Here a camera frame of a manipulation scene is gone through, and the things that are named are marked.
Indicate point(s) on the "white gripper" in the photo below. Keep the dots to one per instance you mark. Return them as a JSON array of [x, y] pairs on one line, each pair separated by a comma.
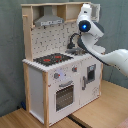
[[85, 12]]

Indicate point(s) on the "wooden toy kitchen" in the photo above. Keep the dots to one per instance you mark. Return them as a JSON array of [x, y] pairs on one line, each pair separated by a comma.
[[46, 40]]

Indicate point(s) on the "black toy faucet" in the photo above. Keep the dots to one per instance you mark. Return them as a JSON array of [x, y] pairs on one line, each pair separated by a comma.
[[71, 44]]

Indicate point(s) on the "grey toy sink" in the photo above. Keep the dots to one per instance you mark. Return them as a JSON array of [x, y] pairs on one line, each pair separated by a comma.
[[76, 51]]

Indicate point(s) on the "grey range hood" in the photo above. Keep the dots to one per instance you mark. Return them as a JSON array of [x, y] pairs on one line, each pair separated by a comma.
[[48, 18]]

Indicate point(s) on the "right red oven knob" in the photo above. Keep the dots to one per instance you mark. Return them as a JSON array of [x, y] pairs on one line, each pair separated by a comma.
[[74, 69]]

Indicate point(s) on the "red oven knob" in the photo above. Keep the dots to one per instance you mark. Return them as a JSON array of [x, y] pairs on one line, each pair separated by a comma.
[[56, 75], [74, 69]]

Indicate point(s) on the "white cabinet door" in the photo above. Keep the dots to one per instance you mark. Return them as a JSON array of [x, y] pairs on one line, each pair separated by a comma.
[[90, 80]]

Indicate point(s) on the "black toy stovetop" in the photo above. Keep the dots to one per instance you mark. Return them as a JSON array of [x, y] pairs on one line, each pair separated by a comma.
[[52, 59]]

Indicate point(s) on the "left red oven knob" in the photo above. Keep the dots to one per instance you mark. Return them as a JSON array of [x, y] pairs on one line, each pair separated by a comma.
[[56, 75]]

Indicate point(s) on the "toy oven door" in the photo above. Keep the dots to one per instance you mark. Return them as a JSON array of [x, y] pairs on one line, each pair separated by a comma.
[[63, 98]]

